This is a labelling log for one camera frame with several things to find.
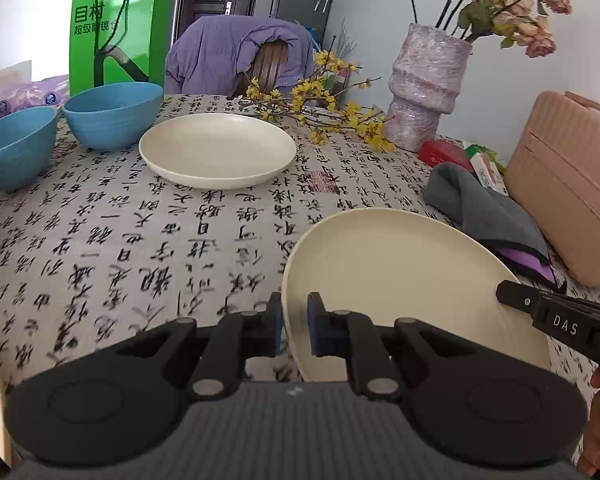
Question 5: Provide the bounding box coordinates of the cream plate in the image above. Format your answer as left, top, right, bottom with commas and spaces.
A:
281, 207, 552, 384
138, 113, 298, 191

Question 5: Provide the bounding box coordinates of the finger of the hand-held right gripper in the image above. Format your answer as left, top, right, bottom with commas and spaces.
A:
496, 280, 541, 319

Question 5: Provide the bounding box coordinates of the blue bowl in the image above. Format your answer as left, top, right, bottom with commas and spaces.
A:
0, 106, 61, 192
61, 81, 165, 150

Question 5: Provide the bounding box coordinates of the dried pink rose bouquet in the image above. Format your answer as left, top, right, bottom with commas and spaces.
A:
385, 0, 576, 59

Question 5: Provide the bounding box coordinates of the pink hard case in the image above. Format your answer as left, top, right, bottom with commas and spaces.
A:
505, 90, 600, 289

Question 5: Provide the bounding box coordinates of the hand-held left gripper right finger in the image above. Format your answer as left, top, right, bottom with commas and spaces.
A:
306, 292, 476, 404

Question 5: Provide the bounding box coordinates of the purple padded jacket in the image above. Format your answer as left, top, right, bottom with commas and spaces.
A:
166, 15, 315, 99

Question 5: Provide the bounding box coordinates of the green paper bag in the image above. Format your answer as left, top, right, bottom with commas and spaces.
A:
69, 0, 174, 98

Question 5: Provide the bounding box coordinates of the red box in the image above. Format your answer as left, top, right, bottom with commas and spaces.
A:
417, 140, 476, 174

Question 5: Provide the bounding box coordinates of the calligraphy printed tablecloth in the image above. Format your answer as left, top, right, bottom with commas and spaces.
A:
0, 92, 600, 397

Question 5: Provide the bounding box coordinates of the mottled pink vase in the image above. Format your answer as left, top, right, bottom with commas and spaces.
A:
382, 22, 474, 153

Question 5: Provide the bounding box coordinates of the purple tissue packet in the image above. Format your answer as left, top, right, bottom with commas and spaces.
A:
0, 74, 71, 117

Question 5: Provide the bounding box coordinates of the purple cloth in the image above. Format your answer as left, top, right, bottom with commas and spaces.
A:
490, 245, 557, 286

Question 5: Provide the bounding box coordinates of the yellow flower branch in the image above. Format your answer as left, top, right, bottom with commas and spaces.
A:
237, 50, 397, 154

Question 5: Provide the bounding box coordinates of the green and white packet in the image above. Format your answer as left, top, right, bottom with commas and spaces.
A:
462, 142, 509, 196

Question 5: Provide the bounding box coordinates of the grey cloth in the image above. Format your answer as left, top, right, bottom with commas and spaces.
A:
422, 161, 551, 261

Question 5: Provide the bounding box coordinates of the wooden chair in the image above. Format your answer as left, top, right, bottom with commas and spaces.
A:
234, 40, 294, 99

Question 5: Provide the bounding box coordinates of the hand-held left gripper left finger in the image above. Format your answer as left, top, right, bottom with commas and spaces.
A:
112, 292, 284, 402

